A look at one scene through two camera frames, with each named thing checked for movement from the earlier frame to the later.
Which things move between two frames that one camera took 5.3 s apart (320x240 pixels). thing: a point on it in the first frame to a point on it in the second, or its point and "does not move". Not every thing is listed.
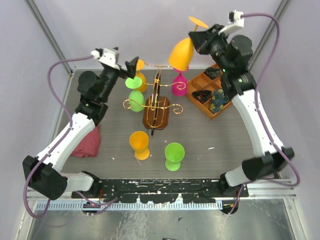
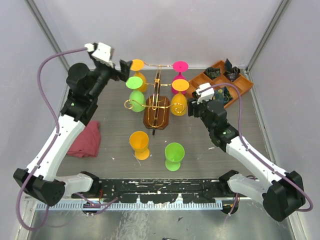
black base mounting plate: [162, 190] does not move
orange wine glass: [140, 66] does not move
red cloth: [90, 146] does not move
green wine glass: [136, 99] does not move
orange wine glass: [181, 56] to [179, 104]
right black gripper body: [217, 46] to [202, 109]
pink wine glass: [179, 83] to [179, 66]
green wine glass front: [174, 152] does not move
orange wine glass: [139, 141] does not move
